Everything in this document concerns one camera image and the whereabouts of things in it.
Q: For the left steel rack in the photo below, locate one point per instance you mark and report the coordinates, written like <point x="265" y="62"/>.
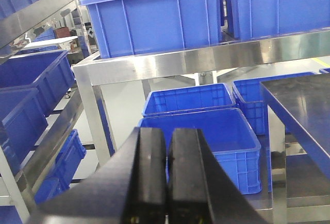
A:
<point x="18" y="32"/>

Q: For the upper blue bin left rack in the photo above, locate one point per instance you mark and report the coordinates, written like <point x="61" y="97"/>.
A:
<point x="49" y="72"/>

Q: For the large blue crate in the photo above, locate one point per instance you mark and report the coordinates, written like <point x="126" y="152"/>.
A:
<point x="131" y="27"/>
<point x="249" y="19"/>

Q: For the right large blue upper crate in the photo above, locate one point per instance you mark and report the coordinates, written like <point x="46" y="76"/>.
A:
<point x="249" y="19"/>

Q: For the middle large blue upper crate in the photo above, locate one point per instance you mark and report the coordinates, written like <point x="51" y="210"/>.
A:
<point x="131" y="27"/>

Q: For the middle blue bin left rack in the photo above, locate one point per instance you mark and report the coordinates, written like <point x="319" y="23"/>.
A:
<point x="22" y="124"/>

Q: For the blue bin behind table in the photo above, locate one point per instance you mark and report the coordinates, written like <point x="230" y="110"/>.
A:
<point x="249" y="99"/>

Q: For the blue bin beside table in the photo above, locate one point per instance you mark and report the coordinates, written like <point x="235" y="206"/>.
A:
<point x="230" y="138"/>
<point x="188" y="99"/>

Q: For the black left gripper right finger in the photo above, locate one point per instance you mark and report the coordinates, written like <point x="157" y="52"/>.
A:
<point x="200" y="191"/>

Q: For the blue bin rack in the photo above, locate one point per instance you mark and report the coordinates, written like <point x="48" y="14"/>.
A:
<point x="22" y="124"/>
<point x="49" y="72"/>
<point x="62" y="171"/>

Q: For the near blue bin beside table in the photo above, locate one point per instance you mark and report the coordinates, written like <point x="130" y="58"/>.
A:
<point x="230" y="138"/>

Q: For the stainless steel shelf frame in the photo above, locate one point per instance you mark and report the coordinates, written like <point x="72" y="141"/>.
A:
<point x="93" y="72"/>

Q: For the lower blue bin left rack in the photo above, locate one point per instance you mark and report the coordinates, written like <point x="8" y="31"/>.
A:
<point x="62" y="171"/>

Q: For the far blue bin beside table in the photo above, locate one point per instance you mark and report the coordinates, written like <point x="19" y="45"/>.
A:
<point x="188" y="99"/>

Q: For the stainless steel work table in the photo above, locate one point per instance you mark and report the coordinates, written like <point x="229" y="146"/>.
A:
<point x="302" y="105"/>

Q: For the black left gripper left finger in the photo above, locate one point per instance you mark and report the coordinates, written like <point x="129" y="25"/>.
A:
<point x="129" y="188"/>

